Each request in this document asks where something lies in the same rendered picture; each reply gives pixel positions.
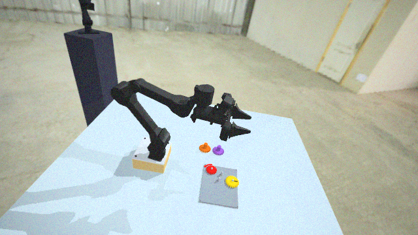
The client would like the orange gear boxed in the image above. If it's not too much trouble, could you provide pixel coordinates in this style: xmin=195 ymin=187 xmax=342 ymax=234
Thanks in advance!
xmin=199 ymin=142 xmax=211 ymax=153

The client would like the red gear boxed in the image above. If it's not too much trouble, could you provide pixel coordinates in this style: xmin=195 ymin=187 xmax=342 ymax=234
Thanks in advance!
xmin=206 ymin=166 xmax=217 ymax=174

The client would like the yellow gear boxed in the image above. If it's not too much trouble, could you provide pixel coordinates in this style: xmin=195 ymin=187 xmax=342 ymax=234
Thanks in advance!
xmin=225 ymin=176 xmax=239 ymax=188

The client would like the purple gear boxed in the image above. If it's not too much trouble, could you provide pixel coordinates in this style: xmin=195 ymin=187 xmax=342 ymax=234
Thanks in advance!
xmin=213 ymin=145 xmax=224 ymax=155

